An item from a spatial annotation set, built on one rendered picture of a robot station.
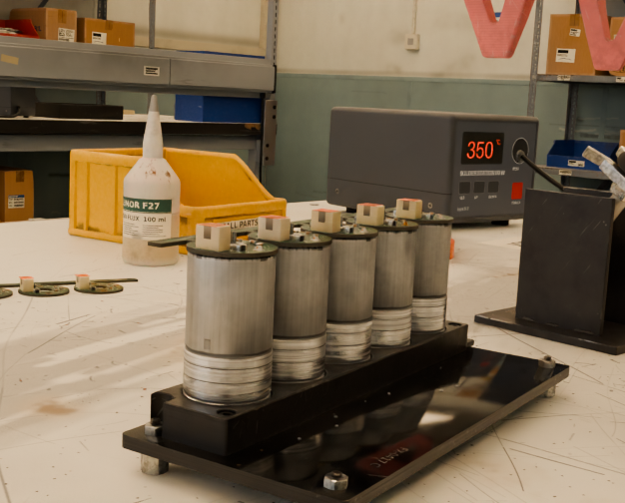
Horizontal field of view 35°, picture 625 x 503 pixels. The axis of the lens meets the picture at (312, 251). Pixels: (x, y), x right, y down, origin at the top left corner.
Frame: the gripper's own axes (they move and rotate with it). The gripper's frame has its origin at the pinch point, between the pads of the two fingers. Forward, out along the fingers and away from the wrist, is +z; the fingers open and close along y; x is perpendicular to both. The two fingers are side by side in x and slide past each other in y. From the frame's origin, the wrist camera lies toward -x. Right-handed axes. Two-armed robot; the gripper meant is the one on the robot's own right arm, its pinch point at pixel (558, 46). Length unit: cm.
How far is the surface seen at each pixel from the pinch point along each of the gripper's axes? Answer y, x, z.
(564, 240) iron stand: 1.8, 2.4, 8.8
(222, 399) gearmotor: 25.2, 6.5, 11.0
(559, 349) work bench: 4.2, 4.1, 13.3
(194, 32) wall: -336, -465, -30
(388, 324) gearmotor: 16.7, 4.9, 10.4
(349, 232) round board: 19.3, 5.3, 7.0
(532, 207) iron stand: 1.9, 0.6, 7.5
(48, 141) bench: -110, -240, 21
